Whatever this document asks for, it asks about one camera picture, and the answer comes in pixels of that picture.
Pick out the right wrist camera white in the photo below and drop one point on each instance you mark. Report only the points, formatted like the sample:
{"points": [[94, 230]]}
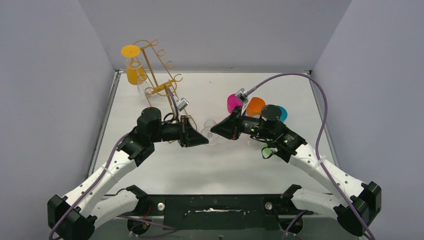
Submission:
{"points": [[242, 98]]}

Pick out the clear wine glass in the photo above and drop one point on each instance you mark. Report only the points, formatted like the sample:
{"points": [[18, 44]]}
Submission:
{"points": [[206, 132], [254, 143], [146, 89]]}

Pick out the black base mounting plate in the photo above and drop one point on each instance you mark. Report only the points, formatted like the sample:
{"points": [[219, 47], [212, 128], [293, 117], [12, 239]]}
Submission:
{"points": [[259, 214]]}

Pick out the magenta plastic wine glass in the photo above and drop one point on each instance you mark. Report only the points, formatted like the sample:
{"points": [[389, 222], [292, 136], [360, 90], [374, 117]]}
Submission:
{"points": [[232, 102]]}

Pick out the orange plastic wine glass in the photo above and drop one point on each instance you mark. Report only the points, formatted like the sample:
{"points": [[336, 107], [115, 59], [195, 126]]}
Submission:
{"points": [[255, 106]]}

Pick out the blue plastic wine glass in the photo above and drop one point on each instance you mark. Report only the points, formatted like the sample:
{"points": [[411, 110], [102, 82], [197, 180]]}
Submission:
{"points": [[284, 113]]}

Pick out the green plastic wine glass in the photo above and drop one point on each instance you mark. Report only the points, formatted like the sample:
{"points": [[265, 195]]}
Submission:
{"points": [[267, 151]]}

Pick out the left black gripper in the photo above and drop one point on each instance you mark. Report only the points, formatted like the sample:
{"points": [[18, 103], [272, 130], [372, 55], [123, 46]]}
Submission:
{"points": [[183, 132]]}

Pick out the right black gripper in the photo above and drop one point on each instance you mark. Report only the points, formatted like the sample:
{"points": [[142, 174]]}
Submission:
{"points": [[237, 123]]}

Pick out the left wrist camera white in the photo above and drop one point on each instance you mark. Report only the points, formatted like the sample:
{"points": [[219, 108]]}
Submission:
{"points": [[181, 104]]}

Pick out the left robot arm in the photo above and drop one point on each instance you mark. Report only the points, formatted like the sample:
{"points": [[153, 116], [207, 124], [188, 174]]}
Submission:
{"points": [[77, 214]]}

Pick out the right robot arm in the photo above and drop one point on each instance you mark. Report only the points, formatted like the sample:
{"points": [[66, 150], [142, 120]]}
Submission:
{"points": [[352, 202]]}

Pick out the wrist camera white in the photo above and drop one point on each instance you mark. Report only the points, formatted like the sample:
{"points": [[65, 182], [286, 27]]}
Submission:
{"points": [[242, 98], [181, 104]]}

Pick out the gold wire glass rack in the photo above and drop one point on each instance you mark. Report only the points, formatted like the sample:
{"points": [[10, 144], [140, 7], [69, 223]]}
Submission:
{"points": [[162, 87]]}

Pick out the yellow-orange plastic wine glass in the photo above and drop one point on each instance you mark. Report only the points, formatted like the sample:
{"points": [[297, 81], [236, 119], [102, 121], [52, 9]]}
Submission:
{"points": [[135, 71]]}

